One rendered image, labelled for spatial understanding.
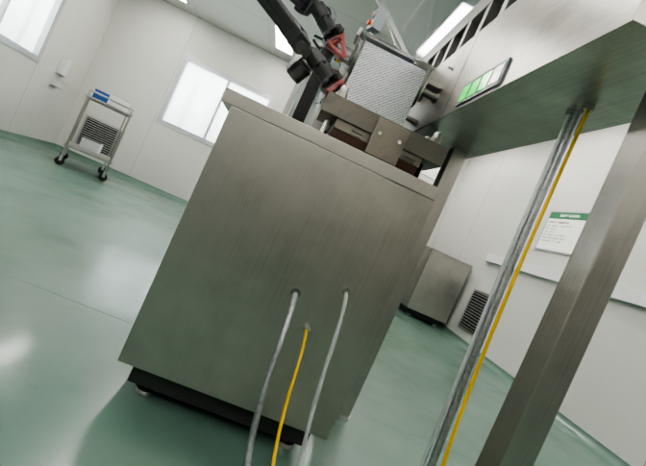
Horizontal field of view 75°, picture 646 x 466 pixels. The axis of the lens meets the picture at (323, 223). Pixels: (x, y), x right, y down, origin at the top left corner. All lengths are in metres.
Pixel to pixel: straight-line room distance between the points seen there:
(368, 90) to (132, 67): 6.37
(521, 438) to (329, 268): 0.62
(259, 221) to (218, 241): 0.12
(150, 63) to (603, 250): 7.18
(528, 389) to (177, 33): 7.26
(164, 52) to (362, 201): 6.59
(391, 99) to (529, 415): 1.05
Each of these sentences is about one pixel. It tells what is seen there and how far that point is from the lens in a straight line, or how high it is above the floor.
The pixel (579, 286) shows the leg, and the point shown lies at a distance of 0.85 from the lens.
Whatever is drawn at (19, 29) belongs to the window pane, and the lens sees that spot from 6.43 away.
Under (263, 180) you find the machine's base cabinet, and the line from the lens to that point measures 1.17.
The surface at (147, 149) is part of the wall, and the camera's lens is 7.33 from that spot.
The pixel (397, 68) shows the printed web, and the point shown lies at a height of 1.25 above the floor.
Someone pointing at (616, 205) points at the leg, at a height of 0.91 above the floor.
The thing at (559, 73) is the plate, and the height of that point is 1.14.
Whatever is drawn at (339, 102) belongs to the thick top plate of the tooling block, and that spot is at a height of 1.01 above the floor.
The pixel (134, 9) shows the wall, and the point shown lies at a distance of 7.92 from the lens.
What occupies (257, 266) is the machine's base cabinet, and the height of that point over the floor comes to 0.49.
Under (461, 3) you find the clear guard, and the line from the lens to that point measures 2.00.
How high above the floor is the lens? 0.68
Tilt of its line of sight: level
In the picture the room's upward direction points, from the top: 24 degrees clockwise
